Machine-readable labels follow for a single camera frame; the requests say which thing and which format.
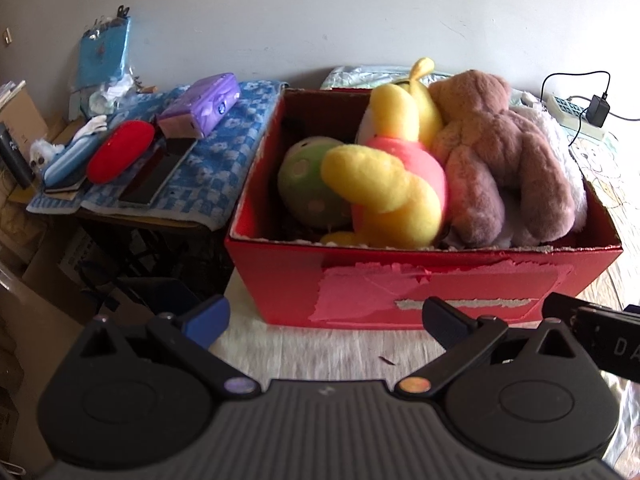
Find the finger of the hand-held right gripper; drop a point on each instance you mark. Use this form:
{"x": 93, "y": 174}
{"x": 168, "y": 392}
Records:
{"x": 557, "y": 305}

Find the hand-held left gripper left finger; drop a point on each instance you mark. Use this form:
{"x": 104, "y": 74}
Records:
{"x": 207, "y": 317}

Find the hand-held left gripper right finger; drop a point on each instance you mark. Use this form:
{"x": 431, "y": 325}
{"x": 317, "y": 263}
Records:
{"x": 442, "y": 320}

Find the red cardboard box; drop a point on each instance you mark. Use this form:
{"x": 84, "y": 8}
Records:
{"x": 280, "y": 290}

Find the yellow plush bear red shirt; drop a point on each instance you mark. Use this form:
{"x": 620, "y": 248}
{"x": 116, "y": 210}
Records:
{"x": 390, "y": 185}

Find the large white fluffy plush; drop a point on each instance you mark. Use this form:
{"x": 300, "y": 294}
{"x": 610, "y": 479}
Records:
{"x": 562, "y": 150}

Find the pink plush bear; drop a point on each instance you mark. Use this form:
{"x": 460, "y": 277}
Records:
{"x": 490, "y": 160}

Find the green spotted plush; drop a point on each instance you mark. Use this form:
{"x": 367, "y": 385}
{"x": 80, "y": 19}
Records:
{"x": 305, "y": 175}

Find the printed green bedsheet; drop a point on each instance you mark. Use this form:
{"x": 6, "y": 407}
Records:
{"x": 605, "y": 170}

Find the black tablet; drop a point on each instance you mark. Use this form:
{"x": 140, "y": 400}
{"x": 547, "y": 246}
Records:
{"x": 155, "y": 175}

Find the blue checkered towel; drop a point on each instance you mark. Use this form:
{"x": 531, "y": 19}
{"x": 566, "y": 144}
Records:
{"x": 225, "y": 160}

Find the red glasses case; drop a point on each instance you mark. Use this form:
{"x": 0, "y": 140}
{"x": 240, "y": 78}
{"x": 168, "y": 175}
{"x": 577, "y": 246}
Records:
{"x": 120, "y": 152}

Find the white power strip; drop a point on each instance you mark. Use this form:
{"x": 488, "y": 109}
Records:
{"x": 565, "y": 111}

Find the black charger adapter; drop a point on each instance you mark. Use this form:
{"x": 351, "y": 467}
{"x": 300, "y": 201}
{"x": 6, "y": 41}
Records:
{"x": 598, "y": 110}

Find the blue case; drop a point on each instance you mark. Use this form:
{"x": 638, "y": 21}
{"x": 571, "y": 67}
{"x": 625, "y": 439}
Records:
{"x": 70, "y": 160}

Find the purple tissue pack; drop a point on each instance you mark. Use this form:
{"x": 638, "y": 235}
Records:
{"x": 210, "y": 100}

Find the small white furry toy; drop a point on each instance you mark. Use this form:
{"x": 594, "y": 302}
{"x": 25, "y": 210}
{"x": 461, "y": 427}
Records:
{"x": 42, "y": 154}

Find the crumpled white plastic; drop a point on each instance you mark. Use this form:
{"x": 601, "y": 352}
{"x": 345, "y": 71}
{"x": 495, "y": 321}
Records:
{"x": 110, "y": 94}

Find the blue plastic bag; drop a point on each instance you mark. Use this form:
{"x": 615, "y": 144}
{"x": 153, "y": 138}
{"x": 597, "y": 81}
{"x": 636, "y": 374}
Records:
{"x": 102, "y": 50}

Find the stack of papers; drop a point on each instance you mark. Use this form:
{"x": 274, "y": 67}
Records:
{"x": 11, "y": 91}

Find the black clip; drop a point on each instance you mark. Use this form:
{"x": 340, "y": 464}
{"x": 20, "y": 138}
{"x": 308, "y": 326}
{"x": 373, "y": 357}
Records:
{"x": 122, "y": 12}

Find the wall switch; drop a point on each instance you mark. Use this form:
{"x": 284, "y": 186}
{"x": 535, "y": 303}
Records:
{"x": 7, "y": 36}

